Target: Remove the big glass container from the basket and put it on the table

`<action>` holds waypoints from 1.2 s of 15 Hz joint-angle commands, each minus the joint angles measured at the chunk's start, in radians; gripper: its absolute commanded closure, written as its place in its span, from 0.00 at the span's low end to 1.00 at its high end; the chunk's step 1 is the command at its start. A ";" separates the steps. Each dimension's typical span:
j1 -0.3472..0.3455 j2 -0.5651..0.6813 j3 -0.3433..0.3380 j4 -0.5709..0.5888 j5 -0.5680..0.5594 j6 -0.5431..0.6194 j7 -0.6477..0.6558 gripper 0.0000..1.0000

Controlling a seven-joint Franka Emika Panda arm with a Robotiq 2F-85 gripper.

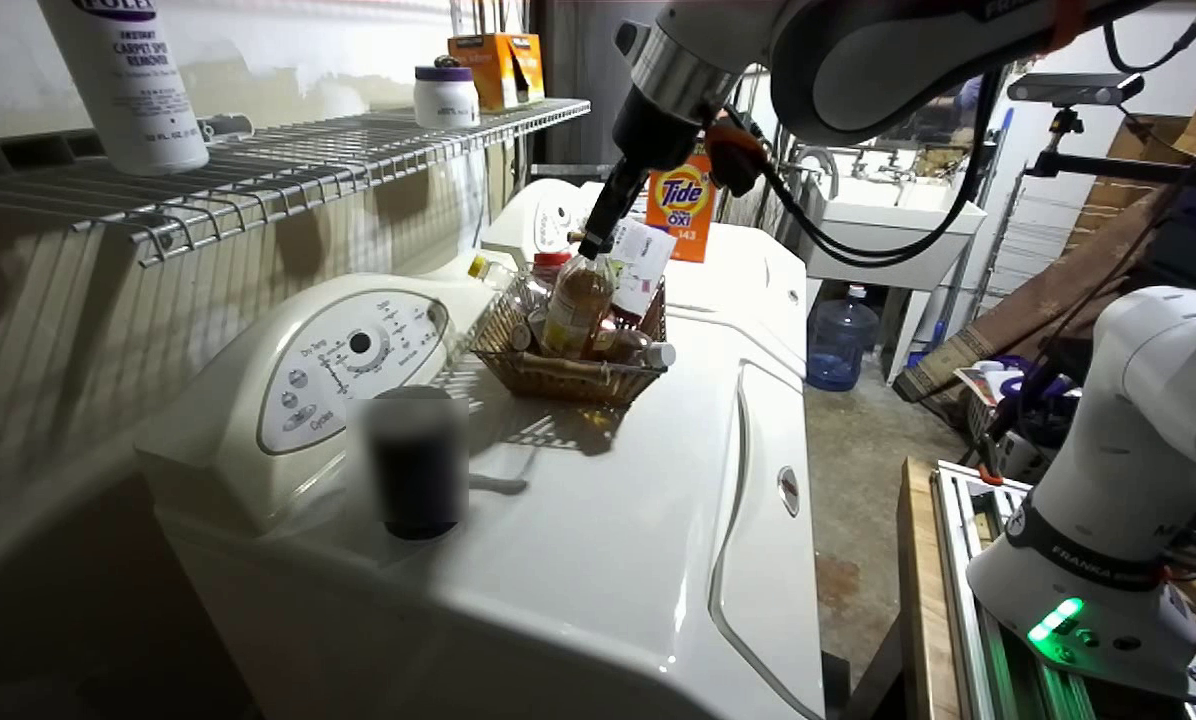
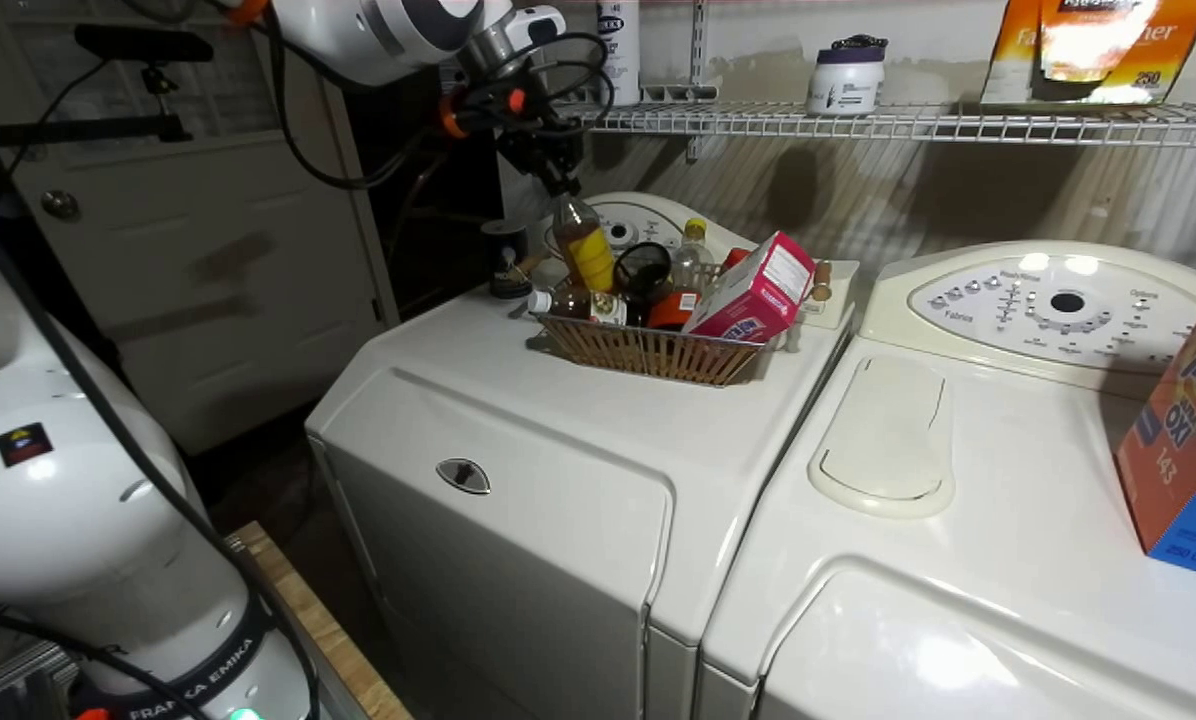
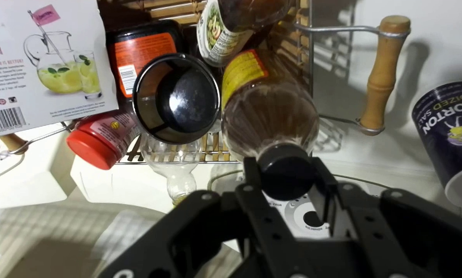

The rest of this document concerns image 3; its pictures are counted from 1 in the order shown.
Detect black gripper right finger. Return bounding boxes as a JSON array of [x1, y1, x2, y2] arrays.
[[309, 154, 394, 278]]

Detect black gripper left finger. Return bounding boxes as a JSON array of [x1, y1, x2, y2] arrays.
[[233, 154, 306, 278]]

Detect big brown glass bottle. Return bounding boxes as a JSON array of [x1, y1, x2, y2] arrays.
[[220, 47, 322, 202]]

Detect dark blue Morton salt canister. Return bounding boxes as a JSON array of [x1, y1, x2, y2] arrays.
[[410, 80, 462, 209]]

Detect black round filter cup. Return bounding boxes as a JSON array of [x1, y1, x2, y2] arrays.
[[131, 52, 223, 146]]

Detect red capped bottle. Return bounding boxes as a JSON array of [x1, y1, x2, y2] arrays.
[[65, 109, 141, 171]]

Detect glass bottle white green label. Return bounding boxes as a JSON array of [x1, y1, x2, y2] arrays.
[[195, 0, 295, 69]]

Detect cream washing machine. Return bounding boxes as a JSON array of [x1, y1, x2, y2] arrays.
[[0, 0, 462, 278]]

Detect orange labelled jar black lid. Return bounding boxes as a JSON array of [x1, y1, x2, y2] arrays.
[[105, 19, 184, 101]]

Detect pink drink mix box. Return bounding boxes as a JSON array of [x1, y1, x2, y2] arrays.
[[0, 0, 122, 141]]

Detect wicker basket with wooden handles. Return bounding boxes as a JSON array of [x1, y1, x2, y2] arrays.
[[0, 0, 414, 166]]

